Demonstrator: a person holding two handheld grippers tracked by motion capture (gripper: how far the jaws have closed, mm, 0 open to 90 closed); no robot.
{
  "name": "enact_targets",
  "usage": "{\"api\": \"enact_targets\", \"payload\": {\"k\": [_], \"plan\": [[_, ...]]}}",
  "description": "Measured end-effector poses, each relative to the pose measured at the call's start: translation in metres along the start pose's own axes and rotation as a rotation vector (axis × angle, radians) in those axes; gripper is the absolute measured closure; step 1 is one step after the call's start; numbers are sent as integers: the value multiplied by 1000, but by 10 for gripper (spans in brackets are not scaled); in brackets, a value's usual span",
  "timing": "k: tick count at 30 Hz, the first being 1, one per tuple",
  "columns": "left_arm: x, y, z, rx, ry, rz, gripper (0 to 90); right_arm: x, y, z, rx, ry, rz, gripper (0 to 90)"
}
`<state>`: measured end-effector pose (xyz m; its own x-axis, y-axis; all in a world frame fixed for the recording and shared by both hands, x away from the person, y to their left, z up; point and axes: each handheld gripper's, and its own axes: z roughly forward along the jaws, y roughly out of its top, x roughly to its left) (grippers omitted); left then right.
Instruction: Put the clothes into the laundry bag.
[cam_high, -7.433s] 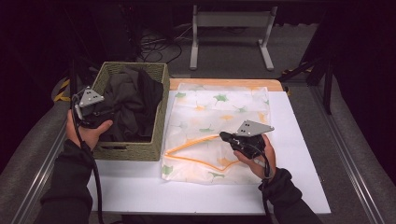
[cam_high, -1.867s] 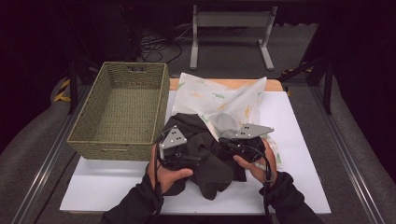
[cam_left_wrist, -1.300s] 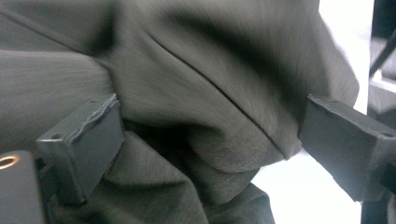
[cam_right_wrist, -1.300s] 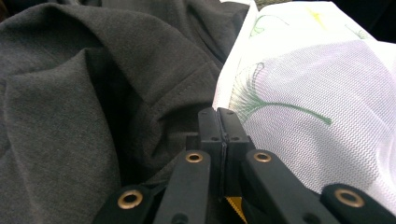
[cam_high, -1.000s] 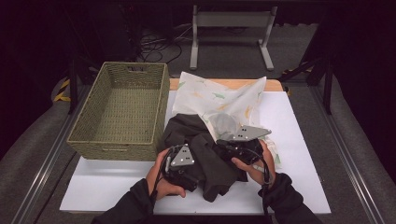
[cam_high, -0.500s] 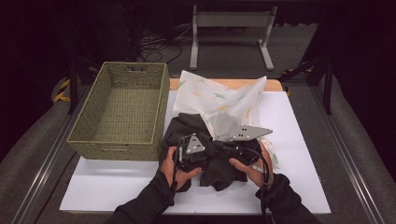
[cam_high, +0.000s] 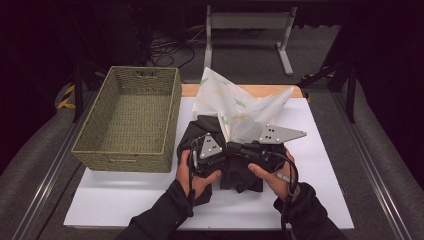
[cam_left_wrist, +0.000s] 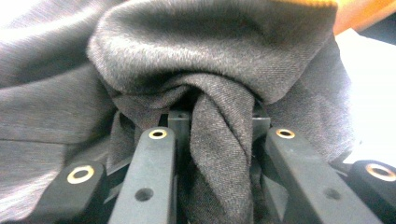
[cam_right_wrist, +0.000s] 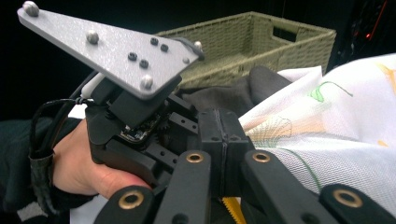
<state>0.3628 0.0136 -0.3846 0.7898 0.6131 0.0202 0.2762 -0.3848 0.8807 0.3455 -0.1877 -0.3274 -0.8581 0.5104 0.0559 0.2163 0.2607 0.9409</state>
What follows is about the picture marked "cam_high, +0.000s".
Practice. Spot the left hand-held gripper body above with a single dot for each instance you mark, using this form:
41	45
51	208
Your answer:
210	148

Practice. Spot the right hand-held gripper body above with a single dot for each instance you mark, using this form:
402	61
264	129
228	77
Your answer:
276	134

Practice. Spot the dark cloth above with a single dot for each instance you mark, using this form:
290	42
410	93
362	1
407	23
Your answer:
240	176

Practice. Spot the leaf print laundry bag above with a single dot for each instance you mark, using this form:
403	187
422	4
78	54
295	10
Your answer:
230	96

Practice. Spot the green woven basket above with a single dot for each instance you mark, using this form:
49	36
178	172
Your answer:
133	116

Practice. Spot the person's left hand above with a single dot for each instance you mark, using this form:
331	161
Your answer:
196	183

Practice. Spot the person's right hand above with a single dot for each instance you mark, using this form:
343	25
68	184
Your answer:
276	183

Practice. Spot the wooden table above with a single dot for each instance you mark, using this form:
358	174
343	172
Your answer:
266	90

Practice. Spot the black metal stand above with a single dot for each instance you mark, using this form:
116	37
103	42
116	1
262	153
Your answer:
350	90
78	90

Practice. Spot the white board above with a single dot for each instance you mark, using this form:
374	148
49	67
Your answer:
116	200

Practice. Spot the white metal stand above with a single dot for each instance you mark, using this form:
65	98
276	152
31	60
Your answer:
250	20

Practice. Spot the yellow black hazard tape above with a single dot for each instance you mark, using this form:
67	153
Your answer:
66	100

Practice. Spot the aluminium rail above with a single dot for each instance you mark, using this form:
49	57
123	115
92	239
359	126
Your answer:
50	173
373	173

